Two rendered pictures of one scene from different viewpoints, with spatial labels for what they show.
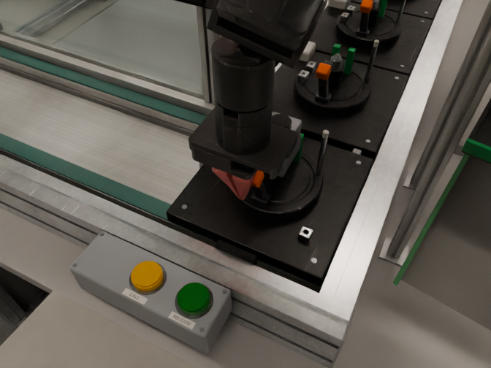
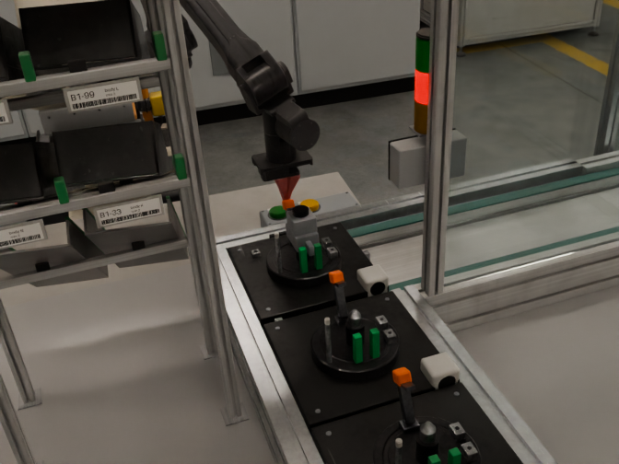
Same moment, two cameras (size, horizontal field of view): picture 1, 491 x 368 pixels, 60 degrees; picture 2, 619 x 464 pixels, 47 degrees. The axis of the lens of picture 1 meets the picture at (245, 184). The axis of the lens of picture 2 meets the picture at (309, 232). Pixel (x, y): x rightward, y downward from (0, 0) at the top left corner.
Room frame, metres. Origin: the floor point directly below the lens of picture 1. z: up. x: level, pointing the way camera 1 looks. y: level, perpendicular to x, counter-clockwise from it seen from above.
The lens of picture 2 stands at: (1.23, -0.80, 1.74)
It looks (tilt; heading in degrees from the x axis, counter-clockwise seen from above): 32 degrees down; 136
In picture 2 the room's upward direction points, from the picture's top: 4 degrees counter-clockwise
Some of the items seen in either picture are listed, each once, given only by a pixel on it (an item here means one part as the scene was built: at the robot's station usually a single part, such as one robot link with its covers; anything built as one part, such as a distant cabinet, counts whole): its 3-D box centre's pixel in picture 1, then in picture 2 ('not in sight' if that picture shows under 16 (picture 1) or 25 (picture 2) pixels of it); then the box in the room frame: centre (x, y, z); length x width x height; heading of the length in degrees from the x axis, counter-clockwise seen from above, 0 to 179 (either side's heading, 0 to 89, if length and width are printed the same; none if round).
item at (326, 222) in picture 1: (275, 188); (304, 269); (0.43, -0.05, 0.96); 0.24 x 0.24 x 0.02; 63
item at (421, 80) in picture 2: not in sight; (431, 84); (0.62, 0.07, 1.33); 0.05 x 0.05 x 0.05
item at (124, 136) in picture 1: (131, 142); (450, 261); (0.58, 0.21, 0.91); 0.84 x 0.28 x 0.10; 63
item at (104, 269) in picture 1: (151, 288); (310, 219); (0.27, 0.13, 0.93); 0.21 x 0.07 x 0.06; 63
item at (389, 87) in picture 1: (334, 72); (355, 330); (0.65, -0.16, 1.01); 0.24 x 0.24 x 0.13; 63
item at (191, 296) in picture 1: (193, 299); (278, 214); (0.24, 0.06, 0.96); 0.04 x 0.04 x 0.02
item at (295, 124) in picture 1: (281, 135); (303, 227); (0.44, -0.05, 1.06); 0.08 x 0.04 x 0.07; 153
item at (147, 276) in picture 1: (147, 277); (309, 206); (0.27, 0.13, 0.96); 0.04 x 0.04 x 0.02
